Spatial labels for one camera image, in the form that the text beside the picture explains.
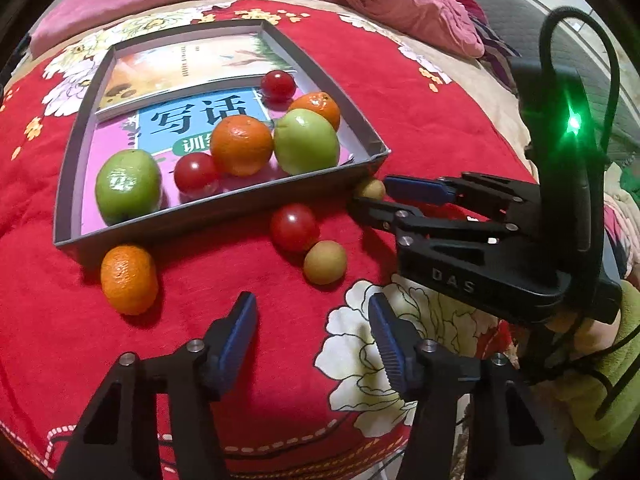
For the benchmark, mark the grey cardboard box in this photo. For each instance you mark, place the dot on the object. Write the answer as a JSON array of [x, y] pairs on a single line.
[[210, 215]]

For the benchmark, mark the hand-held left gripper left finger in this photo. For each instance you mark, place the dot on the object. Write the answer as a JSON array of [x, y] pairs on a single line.
[[235, 340]]

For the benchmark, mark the landscape cover book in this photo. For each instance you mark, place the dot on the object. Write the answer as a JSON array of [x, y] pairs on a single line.
[[175, 70]]

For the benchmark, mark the person's right hand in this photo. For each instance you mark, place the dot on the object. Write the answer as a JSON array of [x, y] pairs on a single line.
[[567, 327]]

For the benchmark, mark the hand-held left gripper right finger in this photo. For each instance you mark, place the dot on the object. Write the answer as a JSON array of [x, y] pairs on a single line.
[[387, 340]]

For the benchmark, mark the medium orange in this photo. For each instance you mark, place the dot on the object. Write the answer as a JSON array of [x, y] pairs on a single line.
[[317, 107]]

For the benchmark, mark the pink duvet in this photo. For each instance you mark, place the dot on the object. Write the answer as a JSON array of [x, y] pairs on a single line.
[[400, 0]]

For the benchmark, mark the large orange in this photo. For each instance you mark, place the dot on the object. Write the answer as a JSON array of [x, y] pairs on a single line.
[[242, 145]]

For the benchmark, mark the red tomato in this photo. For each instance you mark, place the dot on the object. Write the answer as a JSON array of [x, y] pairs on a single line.
[[196, 174], [294, 227], [277, 85]]

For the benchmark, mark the pink book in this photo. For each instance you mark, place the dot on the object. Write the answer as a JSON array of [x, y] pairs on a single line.
[[160, 120]]

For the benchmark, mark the green apple with sticker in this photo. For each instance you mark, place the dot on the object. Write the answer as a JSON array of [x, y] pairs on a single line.
[[129, 187]]

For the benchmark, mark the tan longan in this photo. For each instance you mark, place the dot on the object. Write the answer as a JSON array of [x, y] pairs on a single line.
[[371, 187], [325, 262]]

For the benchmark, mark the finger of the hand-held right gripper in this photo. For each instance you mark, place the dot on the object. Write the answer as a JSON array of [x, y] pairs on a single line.
[[380, 212], [415, 187]]

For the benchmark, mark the person's right forearm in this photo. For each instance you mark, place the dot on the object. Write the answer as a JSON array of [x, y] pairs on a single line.
[[600, 400]]

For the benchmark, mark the small orange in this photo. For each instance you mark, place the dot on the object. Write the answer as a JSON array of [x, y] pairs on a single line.
[[129, 280]]

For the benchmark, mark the striped purple cloth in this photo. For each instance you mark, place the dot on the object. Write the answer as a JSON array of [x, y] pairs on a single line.
[[495, 50]]

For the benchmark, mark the red floral blanket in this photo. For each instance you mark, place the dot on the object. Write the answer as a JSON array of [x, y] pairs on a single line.
[[75, 360]]

